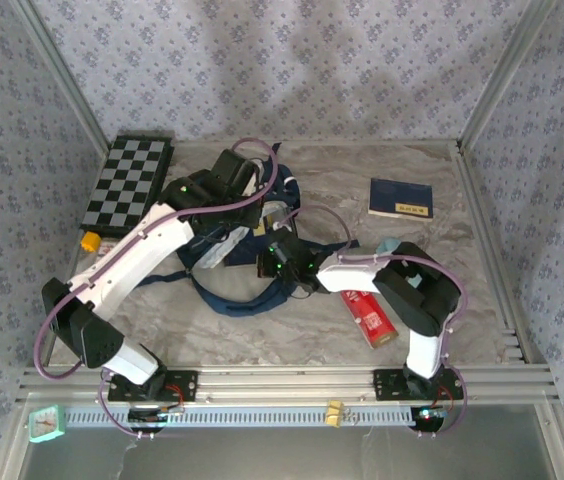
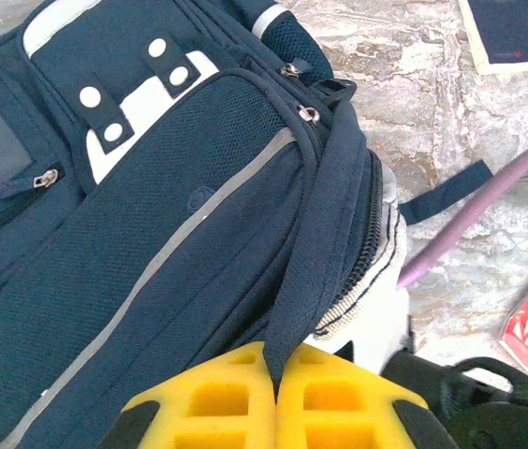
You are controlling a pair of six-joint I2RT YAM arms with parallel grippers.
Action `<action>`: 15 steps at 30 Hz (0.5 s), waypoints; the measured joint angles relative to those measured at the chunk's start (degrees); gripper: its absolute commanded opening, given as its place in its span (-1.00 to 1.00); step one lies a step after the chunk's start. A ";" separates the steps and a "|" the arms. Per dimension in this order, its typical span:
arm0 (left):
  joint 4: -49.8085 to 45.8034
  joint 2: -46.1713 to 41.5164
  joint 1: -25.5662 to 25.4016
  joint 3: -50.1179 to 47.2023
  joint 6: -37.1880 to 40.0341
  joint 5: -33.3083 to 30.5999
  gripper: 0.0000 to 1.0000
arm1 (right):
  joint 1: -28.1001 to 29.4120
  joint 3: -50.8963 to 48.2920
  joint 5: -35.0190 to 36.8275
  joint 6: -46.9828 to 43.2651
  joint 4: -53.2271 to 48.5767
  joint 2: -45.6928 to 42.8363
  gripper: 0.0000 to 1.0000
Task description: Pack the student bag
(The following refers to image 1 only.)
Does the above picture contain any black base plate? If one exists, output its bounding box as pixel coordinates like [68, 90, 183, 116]
[372, 368, 465, 401]
[107, 369, 199, 402]

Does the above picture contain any red rectangular box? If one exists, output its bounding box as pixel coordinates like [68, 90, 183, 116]
[340, 288, 399, 350]

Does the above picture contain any left aluminium frame post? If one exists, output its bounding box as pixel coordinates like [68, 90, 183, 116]
[11, 0, 113, 154]

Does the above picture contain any navy booklet gold label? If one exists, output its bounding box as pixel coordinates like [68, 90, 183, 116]
[367, 177, 434, 220]

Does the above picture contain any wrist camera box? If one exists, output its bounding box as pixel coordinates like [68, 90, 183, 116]
[245, 158, 264, 197]
[270, 209, 297, 236]

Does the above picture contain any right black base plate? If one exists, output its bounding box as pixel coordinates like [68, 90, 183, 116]
[372, 368, 465, 401]

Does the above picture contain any aluminium front rail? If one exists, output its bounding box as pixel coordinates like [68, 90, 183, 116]
[16, 364, 561, 406]

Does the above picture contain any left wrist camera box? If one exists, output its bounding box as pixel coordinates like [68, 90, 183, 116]
[245, 158, 264, 197]

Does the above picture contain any teal cloth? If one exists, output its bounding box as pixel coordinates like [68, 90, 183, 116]
[378, 237, 426, 290]

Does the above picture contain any small circuit board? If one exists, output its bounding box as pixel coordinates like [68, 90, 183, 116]
[413, 405, 449, 432]
[128, 405, 187, 432]

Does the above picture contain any navy blue backpack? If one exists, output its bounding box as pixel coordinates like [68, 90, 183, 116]
[136, 142, 363, 319]

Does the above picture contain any right small circuit board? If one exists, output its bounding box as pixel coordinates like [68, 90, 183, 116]
[413, 405, 449, 432]

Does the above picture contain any black grey chessboard box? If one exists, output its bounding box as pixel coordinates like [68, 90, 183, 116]
[80, 134, 176, 239]

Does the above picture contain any grey slotted cable duct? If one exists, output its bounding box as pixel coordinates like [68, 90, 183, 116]
[64, 405, 421, 429]

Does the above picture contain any yellow binder clip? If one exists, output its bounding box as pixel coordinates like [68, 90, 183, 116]
[326, 398, 346, 429]

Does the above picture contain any mint green alarm clock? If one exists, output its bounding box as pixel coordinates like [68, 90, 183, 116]
[28, 404, 67, 444]

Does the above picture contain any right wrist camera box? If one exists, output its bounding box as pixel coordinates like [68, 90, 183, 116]
[270, 209, 297, 236]

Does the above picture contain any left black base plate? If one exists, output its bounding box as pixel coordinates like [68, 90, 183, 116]
[107, 369, 199, 402]

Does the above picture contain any aluminium frame post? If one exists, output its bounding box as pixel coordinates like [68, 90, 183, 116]
[11, 0, 113, 154]
[456, 0, 561, 154]

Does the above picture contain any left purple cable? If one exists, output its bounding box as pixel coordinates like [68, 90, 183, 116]
[33, 137, 281, 440]

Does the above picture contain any left small circuit board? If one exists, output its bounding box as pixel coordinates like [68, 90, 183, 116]
[128, 405, 187, 432]

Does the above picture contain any right aluminium side rail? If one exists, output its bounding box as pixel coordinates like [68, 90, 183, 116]
[454, 144, 548, 366]

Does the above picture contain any right aluminium frame post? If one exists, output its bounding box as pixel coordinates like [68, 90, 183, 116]
[456, 0, 561, 154]

